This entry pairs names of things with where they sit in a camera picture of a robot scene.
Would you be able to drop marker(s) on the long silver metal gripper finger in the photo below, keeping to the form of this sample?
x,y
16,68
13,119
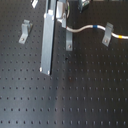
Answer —
x,y
48,33

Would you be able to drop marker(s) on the short silver metal gripper finger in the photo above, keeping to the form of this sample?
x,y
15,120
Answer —
x,y
61,10

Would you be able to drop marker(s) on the top right silver clip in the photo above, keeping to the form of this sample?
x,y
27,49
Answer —
x,y
83,4

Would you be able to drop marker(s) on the top left silver clip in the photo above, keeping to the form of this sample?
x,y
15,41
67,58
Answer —
x,y
34,3

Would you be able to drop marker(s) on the left silver cable clip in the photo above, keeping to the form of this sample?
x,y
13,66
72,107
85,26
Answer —
x,y
26,28

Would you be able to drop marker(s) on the silver cable clip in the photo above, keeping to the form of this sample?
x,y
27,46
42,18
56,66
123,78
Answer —
x,y
69,41
26,28
108,33

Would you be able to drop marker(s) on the middle silver cable clip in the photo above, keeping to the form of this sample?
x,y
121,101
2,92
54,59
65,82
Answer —
x,y
69,41

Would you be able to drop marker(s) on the right silver cable clip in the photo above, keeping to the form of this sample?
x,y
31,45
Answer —
x,y
108,33

